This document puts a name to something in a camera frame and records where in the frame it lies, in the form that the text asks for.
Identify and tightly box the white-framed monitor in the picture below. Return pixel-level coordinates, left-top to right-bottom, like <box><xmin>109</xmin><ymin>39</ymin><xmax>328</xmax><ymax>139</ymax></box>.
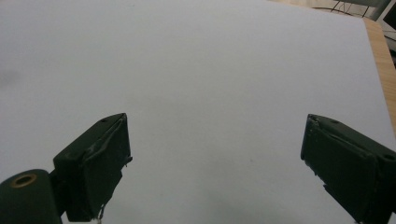
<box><xmin>375</xmin><ymin>0</ymin><xmax>396</xmax><ymax>32</ymax></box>

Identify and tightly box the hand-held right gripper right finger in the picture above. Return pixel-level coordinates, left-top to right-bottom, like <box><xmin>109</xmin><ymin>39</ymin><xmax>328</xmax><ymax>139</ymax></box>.
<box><xmin>300</xmin><ymin>113</ymin><xmax>396</xmax><ymax>224</ymax></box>

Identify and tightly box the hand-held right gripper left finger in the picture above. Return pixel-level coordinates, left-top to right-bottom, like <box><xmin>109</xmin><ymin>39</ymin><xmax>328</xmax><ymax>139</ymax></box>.
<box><xmin>49</xmin><ymin>112</ymin><xmax>134</xmax><ymax>223</ymax></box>

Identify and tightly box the black cable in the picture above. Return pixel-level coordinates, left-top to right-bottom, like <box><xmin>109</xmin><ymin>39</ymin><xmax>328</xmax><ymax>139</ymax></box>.
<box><xmin>311</xmin><ymin>0</ymin><xmax>375</xmax><ymax>19</ymax></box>

